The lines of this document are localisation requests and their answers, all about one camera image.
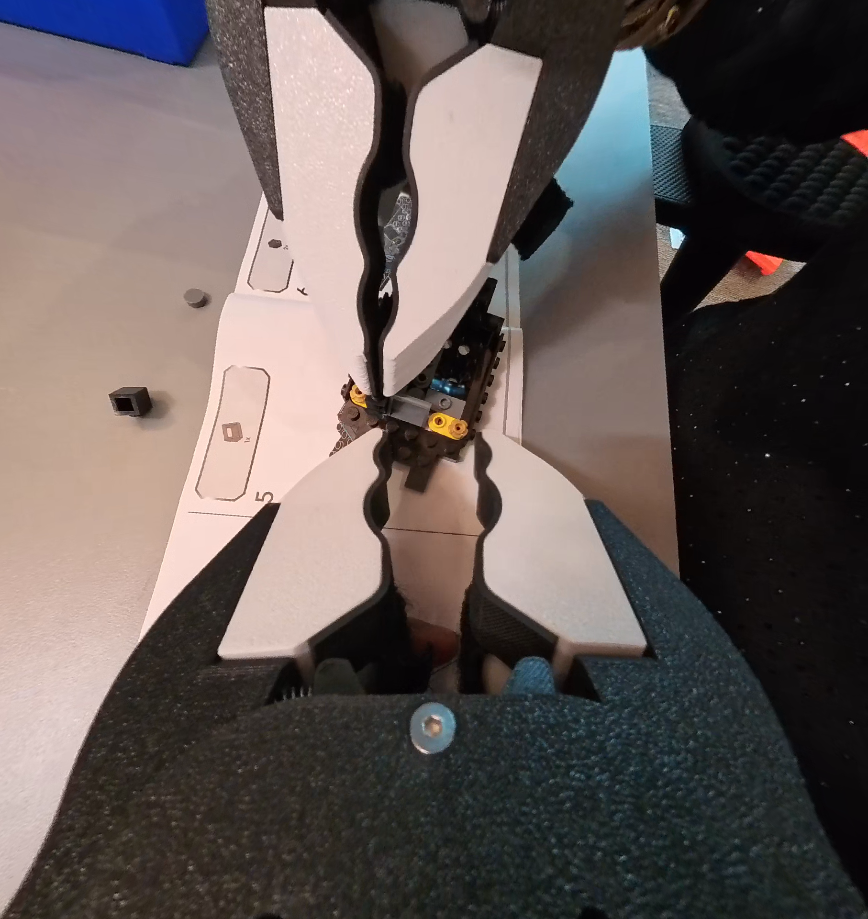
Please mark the black lego build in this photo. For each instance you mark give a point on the black lego build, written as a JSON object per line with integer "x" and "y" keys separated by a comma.
{"x": 463, "y": 388}

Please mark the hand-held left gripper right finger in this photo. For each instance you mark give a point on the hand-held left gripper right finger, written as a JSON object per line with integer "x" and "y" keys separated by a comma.
{"x": 556, "y": 560}

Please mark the small grey round lego piece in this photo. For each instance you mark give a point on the small grey round lego piece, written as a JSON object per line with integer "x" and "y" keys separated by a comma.
{"x": 196, "y": 299}

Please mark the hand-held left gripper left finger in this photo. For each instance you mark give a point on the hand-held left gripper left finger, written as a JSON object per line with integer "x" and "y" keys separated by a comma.
{"x": 312, "y": 560}

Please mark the black office chair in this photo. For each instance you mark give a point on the black office chair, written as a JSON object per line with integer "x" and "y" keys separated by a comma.
{"x": 786, "y": 179}

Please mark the person's right forearm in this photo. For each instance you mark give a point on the person's right forearm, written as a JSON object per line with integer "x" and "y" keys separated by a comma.
{"x": 778, "y": 57}

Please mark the black square lego piece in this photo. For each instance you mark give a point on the black square lego piece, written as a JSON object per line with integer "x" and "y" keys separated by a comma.
{"x": 129, "y": 400}

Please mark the blue plastic bin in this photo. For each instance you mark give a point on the blue plastic bin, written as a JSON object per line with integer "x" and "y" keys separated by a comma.
{"x": 82, "y": 25}

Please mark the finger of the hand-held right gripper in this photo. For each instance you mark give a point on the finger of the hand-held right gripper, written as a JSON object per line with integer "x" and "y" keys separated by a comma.
{"x": 312, "y": 143}
{"x": 463, "y": 179}

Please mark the lego instruction booklet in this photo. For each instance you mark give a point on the lego instruction booklet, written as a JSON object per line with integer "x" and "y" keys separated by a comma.
{"x": 297, "y": 431}

